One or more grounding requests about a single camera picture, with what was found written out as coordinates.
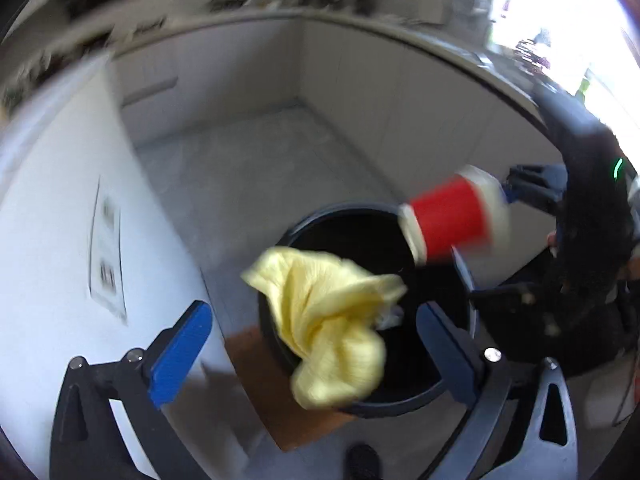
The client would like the yellow cloth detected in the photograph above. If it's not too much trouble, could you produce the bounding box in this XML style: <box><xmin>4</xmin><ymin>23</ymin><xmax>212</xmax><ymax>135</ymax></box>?
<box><xmin>242</xmin><ymin>247</ymin><xmax>407</xmax><ymax>410</ymax></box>

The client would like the red paper cup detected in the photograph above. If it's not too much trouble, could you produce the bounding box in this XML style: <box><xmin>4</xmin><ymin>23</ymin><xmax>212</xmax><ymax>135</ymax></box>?
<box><xmin>398</xmin><ymin>166</ymin><xmax>510</xmax><ymax>266</ymax></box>

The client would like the black trash bin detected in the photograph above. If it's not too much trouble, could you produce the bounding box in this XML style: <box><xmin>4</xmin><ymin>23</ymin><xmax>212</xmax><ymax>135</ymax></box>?
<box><xmin>243</xmin><ymin>203</ymin><xmax>477</xmax><ymax>418</ymax></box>

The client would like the brown cardboard mat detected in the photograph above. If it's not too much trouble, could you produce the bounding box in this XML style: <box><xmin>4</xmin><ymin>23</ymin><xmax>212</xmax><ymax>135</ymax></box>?
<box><xmin>224</xmin><ymin>326</ymin><xmax>356</xmax><ymax>452</ymax></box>

